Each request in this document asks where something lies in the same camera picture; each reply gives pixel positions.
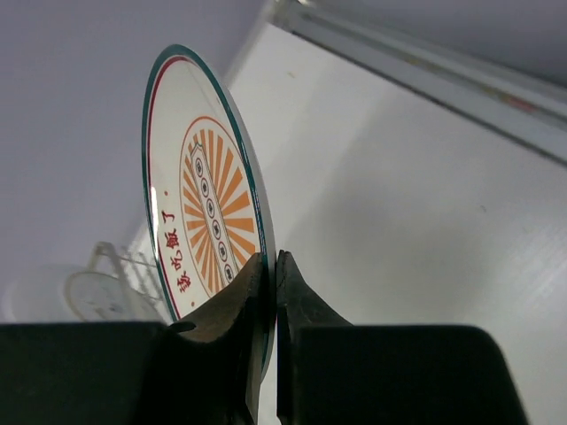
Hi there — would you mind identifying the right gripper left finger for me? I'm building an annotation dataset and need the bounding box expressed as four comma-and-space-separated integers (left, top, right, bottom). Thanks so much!
1, 256, 266, 424

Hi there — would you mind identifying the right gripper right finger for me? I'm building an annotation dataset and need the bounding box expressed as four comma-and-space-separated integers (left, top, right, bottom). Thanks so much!
276, 251, 528, 424

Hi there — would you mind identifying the white plate orange sunburst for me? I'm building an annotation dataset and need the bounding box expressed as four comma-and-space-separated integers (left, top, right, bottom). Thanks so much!
141, 43, 279, 380

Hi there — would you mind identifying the silver wire dish rack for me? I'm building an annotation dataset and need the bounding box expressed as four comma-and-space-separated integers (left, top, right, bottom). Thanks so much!
63, 242, 171, 323

